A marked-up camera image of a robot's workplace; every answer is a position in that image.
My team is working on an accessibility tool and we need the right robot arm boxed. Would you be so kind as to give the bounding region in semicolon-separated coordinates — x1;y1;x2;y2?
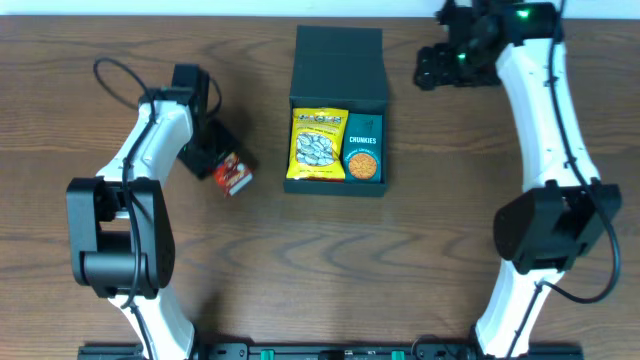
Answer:
414;0;622;359

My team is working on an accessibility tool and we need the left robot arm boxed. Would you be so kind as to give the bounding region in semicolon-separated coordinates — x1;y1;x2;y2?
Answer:
66;64;253;359

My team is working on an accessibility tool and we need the dark green box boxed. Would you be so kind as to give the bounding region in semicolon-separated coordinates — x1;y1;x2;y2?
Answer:
283;25;389;197

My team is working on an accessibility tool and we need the yellow Hacks candy bag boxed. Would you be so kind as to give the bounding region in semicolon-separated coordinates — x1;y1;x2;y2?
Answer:
286;108;349;181

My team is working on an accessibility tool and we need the teal Chunkies cookie box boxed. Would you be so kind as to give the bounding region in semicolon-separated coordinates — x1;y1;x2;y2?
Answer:
343;113;383;183

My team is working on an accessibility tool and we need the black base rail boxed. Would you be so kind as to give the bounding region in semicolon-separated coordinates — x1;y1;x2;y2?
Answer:
76;343;585;360

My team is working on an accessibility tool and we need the left black cable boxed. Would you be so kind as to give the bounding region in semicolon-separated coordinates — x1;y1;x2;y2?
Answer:
92;56;224;360

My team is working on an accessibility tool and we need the red Hello Panda box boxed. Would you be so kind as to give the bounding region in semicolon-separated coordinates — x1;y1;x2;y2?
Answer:
213;152;253;197

